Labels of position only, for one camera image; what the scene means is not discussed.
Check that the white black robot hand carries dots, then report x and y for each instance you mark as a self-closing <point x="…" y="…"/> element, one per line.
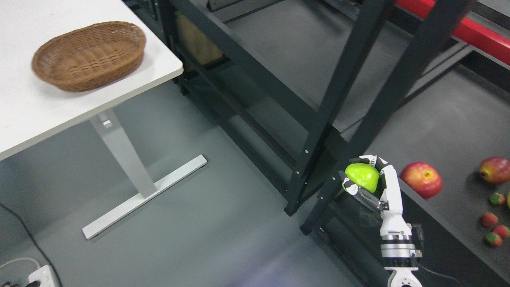
<point x="389" y="205"/>

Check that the green apple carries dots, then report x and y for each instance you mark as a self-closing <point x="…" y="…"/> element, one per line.
<point x="364" y="175"/>

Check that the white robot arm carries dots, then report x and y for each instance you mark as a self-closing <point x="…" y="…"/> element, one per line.
<point x="401" y="256"/>

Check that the red apple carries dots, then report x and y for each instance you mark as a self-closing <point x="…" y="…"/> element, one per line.
<point x="422" y="178"/>

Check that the black metal shelf rack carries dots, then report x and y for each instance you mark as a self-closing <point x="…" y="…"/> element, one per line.
<point x="304" y="85"/>

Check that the cardboard box under shelf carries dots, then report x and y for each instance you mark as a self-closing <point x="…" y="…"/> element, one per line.
<point x="195" y="41"/>

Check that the strawberry middle left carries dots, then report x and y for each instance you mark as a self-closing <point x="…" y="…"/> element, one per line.
<point x="488" y="219"/>

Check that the strawberry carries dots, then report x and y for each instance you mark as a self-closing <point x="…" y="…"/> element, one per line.
<point x="493" y="239"/>
<point x="488" y="219"/>
<point x="497" y="199"/>
<point x="501" y="230"/>

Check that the strawberry upper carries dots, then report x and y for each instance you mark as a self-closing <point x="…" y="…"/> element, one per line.
<point x="497" y="199"/>

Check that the strawberry lower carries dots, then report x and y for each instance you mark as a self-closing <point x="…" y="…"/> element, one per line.
<point x="493" y="239"/>

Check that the red yellow mango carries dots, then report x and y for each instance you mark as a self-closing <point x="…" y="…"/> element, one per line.
<point x="495" y="170"/>

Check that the strawberry middle right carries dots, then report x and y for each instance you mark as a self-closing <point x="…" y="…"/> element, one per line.
<point x="501" y="230"/>

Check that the brown wicker basket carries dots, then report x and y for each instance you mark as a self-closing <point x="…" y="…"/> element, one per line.
<point x="91" y="57"/>

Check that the white power strip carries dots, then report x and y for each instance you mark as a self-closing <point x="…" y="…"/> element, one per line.
<point x="45" y="275"/>

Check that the white table leg frame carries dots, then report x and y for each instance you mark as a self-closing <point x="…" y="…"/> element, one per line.
<point x="112" y="133"/>

